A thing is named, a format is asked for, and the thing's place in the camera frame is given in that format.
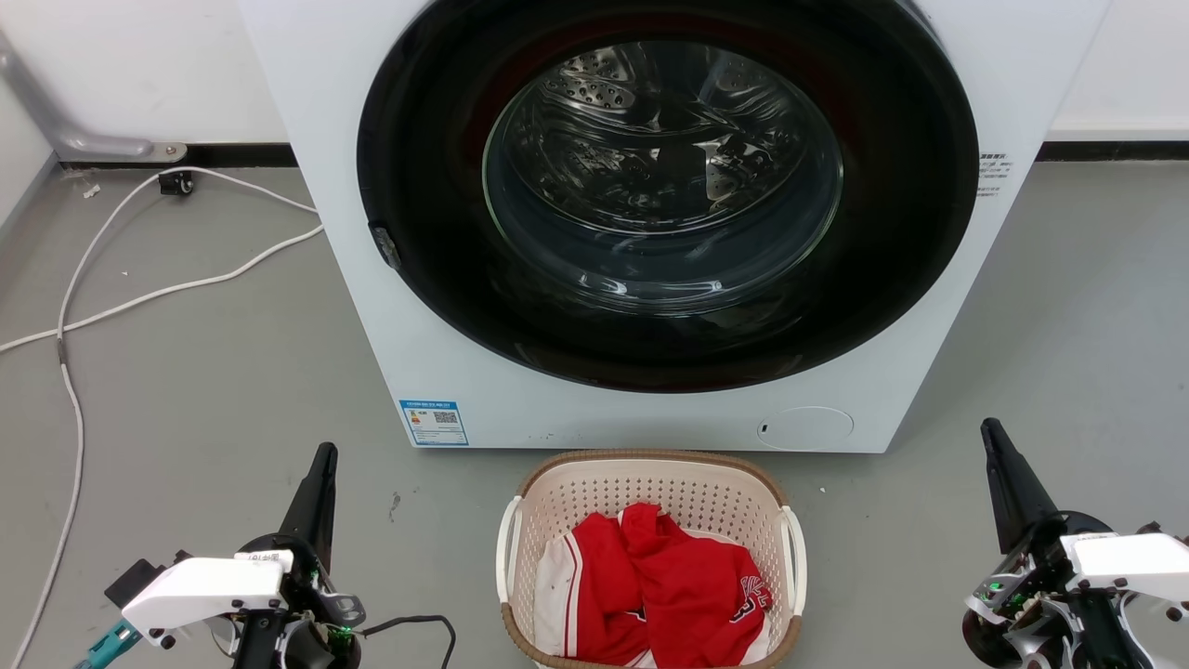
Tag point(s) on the beige plastic laundry basket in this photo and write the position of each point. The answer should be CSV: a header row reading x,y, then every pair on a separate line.
x,y
650,483

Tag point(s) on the teal plastic clip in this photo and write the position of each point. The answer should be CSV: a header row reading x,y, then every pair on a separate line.
x,y
110,644

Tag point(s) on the steel washing drum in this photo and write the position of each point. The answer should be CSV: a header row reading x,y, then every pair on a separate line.
x,y
650,139

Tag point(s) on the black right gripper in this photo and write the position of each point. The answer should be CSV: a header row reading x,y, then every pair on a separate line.
x,y
1040,604

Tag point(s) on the blue energy label sticker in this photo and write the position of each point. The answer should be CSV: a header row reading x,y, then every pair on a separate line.
x,y
434,423

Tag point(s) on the white front-load washing machine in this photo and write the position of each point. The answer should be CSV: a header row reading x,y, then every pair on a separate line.
x,y
437,372

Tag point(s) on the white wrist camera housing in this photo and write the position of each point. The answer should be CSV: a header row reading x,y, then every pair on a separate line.
x,y
204,590
1133,557

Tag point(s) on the red and white jersey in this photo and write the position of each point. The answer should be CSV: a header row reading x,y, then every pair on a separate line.
x,y
687,585

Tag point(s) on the black round washer door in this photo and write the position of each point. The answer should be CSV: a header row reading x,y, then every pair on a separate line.
x,y
427,139

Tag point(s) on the round white filter cover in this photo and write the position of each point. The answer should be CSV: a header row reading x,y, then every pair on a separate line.
x,y
804,429

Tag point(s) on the printed warning text label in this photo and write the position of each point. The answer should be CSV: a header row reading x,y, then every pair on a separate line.
x,y
992,175

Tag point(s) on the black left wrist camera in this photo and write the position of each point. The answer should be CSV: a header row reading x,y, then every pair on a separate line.
x,y
135,581

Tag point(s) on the small black floor fitting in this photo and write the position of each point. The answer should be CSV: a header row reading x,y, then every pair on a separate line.
x,y
175,183

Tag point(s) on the black baseboard strip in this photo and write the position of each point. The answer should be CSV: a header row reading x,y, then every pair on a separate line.
x,y
1115,150
232,155

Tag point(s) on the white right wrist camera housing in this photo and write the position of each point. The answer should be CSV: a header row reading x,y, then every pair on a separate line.
x,y
1133,557

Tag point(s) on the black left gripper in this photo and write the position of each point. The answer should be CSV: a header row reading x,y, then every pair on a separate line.
x,y
307,632

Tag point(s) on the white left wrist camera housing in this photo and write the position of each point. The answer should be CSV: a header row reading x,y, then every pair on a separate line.
x,y
204,590

